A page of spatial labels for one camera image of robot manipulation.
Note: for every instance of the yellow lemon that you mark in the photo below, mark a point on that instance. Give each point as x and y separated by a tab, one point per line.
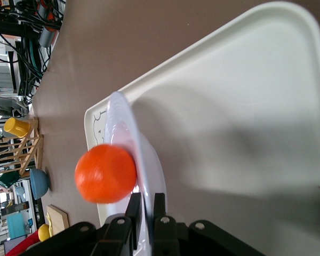
44	232

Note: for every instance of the dark green cup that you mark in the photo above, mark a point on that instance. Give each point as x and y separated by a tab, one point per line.
8	179

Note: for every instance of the red cloth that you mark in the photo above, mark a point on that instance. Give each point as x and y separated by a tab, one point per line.
24	246

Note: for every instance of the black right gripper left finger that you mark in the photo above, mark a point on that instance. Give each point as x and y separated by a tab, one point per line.
114	237

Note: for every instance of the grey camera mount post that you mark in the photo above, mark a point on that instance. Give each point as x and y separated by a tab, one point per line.
46	37

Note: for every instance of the orange fruit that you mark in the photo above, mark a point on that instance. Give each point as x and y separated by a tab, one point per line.
105	173

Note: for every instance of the wooden drying rack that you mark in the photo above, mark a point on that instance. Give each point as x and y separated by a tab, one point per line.
29	149

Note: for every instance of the lavender round plate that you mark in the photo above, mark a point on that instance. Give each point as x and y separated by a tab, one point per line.
149	165

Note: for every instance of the blue bowl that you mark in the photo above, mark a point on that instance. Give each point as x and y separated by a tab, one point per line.
38	184

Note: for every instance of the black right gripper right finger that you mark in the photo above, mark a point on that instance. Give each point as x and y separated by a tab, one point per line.
165	237

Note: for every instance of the teal cabinet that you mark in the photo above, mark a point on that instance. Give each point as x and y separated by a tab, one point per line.
15	226

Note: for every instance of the wooden cutting board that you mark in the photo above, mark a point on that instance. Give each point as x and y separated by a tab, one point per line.
58	218

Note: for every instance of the yellow mug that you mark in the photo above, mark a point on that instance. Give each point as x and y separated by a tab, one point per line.
16	127

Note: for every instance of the brown table mat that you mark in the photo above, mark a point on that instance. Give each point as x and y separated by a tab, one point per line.
122	40

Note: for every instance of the cream tray with bear print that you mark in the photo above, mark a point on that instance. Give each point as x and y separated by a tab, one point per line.
242	106

